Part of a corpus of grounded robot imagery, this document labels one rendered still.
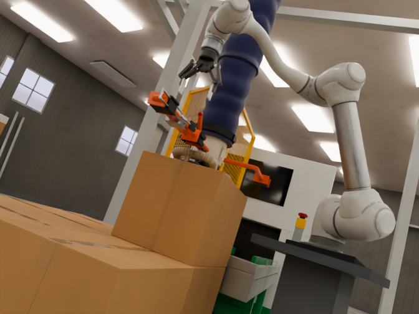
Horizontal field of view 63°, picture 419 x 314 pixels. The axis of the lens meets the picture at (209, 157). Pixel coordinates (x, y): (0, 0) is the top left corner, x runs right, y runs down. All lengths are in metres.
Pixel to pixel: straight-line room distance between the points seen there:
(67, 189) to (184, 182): 9.52
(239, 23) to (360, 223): 0.92
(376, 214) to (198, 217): 0.70
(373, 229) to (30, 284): 1.18
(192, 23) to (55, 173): 7.79
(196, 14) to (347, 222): 2.70
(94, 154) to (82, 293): 10.34
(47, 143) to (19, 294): 9.48
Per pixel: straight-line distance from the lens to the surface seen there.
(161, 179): 1.51
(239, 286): 2.03
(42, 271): 0.96
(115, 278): 0.85
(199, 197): 1.43
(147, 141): 3.15
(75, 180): 10.96
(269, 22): 2.08
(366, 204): 1.51
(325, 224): 1.65
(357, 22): 4.12
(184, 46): 3.49
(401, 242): 4.99
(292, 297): 1.62
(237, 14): 1.42
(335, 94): 1.57
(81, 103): 10.82
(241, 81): 1.85
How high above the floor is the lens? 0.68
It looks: 12 degrees up
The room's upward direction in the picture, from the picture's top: 19 degrees clockwise
